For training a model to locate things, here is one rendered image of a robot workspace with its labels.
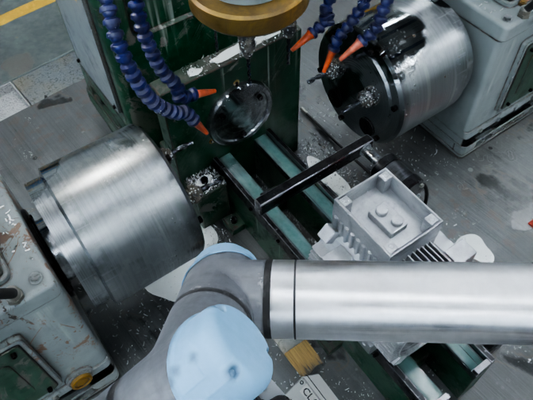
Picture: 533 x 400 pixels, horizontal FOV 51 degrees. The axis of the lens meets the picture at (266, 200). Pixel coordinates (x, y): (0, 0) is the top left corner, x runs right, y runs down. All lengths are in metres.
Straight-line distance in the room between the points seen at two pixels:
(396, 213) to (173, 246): 0.34
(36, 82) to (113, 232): 1.45
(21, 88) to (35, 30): 1.04
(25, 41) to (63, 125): 1.73
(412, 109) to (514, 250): 0.38
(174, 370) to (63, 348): 0.53
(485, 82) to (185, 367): 0.95
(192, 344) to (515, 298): 0.28
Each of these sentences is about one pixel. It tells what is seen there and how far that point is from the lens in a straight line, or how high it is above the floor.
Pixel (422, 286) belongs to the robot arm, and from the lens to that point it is 0.52.
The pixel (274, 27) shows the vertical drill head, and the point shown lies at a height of 1.31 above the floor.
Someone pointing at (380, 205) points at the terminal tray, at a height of 1.14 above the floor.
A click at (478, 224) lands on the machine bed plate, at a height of 0.80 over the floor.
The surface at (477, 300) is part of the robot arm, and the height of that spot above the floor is 1.35.
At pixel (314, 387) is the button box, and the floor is 1.08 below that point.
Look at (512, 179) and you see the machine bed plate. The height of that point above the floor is 0.80.
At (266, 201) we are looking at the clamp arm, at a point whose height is 1.03.
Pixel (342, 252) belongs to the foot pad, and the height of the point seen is 1.08.
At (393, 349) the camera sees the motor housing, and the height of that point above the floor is 1.03.
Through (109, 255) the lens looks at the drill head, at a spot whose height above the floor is 1.11.
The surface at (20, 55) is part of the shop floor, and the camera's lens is 3.12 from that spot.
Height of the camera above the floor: 1.81
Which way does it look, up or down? 54 degrees down
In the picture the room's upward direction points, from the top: 2 degrees counter-clockwise
